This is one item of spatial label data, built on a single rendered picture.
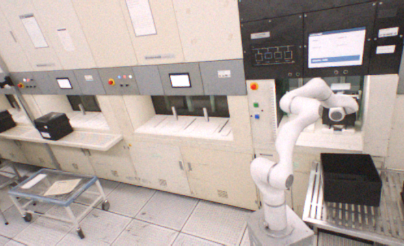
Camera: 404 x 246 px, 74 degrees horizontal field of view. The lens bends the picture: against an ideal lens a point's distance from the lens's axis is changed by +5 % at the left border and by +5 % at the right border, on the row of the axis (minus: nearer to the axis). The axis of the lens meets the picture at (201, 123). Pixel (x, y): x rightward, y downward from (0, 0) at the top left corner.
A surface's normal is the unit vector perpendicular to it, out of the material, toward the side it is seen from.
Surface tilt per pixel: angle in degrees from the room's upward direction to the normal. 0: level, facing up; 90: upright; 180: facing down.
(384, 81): 90
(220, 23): 90
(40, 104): 90
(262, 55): 90
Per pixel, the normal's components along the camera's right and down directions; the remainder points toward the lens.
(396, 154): -0.43, 0.47
